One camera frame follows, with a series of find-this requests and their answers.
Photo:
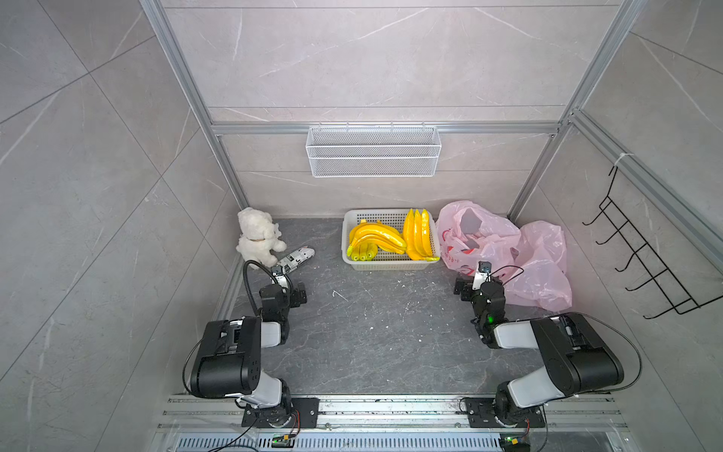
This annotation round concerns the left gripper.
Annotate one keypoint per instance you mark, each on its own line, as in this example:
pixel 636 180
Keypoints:
pixel 285 271

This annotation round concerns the pink printed plastic bag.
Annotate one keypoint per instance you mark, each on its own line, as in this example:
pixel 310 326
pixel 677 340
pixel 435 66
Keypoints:
pixel 469 234

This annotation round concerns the orange-yellow banana bunch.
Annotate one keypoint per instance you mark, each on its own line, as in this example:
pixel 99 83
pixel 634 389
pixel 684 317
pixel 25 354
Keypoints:
pixel 367 239

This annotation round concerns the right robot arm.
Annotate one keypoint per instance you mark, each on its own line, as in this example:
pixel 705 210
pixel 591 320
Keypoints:
pixel 575 359

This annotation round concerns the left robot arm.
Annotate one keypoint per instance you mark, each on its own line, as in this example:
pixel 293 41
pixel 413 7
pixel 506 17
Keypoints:
pixel 226 362

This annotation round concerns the bright yellow banana bunch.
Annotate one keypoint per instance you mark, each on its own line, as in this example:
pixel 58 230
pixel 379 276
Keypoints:
pixel 417 235

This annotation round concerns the plain pink plastic bag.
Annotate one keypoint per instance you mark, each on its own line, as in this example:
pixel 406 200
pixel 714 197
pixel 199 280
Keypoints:
pixel 540 278

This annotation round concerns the white teddy bear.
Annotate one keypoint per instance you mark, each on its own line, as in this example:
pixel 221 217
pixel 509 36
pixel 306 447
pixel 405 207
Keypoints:
pixel 260 237

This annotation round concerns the white plastic basket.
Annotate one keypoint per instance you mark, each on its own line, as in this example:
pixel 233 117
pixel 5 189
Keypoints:
pixel 385 260

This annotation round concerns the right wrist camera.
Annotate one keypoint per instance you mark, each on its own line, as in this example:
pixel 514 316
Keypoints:
pixel 482 275

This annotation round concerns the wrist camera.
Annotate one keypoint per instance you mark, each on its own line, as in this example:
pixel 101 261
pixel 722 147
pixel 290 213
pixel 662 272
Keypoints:
pixel 280 276
pixel 482 275

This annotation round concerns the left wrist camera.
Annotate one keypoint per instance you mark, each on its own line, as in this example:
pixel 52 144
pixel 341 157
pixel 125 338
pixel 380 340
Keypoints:
pixel 280 276

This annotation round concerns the white wire wall basket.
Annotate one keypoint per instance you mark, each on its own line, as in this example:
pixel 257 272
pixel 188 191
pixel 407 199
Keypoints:
pixel 387 151

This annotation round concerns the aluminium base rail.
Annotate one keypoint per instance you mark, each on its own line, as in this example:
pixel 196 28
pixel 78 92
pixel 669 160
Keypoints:
pixel 393 423

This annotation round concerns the black wire hook rack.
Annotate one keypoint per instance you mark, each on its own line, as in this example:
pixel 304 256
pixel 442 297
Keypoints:
pixel 677 298

